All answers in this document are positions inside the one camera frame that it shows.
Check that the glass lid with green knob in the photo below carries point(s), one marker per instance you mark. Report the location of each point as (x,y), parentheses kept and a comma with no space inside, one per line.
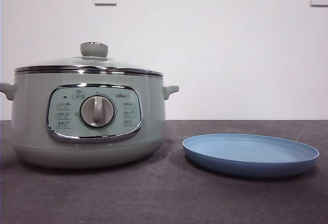
(94,49)

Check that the blue round plate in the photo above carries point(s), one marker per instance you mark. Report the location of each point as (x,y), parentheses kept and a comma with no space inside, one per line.
(246,152)

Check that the pale green electric steamer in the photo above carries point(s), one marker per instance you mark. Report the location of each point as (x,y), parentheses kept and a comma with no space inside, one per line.
(30,121)

